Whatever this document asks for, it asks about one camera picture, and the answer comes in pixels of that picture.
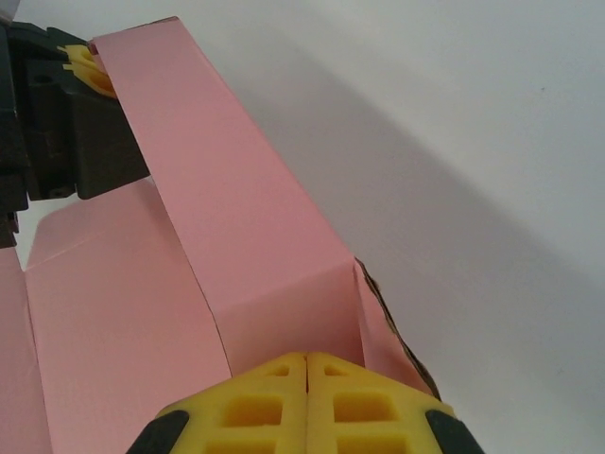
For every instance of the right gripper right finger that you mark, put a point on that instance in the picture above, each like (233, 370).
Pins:
(378, 416)

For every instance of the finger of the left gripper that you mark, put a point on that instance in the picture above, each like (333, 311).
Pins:
(104, 146)

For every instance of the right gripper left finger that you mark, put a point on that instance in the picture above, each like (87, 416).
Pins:
(246, 416)

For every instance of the pink cardboard box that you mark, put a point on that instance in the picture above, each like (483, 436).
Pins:
(212, 189)

